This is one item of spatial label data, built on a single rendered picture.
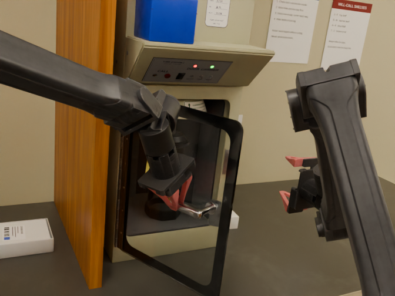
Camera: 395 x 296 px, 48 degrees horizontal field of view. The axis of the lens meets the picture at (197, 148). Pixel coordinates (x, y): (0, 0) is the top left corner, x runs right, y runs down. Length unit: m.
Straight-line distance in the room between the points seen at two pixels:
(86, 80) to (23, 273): 0.62
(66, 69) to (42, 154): 0.85
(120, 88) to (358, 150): 0.37
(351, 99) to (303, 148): 1.37
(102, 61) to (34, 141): 0.62
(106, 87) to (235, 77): 0.45
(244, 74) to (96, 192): 0.44
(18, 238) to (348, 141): 0.90
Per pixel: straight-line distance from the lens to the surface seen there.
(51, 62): 0.64
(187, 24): 0.94
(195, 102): 1.13
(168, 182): 0.81
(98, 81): 0.69
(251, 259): 1.27
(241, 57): 1.01
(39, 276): 1.15
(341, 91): 0.58
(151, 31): 0.91
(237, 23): 1.12
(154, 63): 0.95
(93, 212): 1.00
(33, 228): 1.27
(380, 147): 2.27
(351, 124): 0.56
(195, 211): 0.87
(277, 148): 1.85
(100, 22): 0.89
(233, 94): 1.14
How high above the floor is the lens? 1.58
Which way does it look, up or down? 17 degrees down
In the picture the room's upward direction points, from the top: 7 degrees clockwise
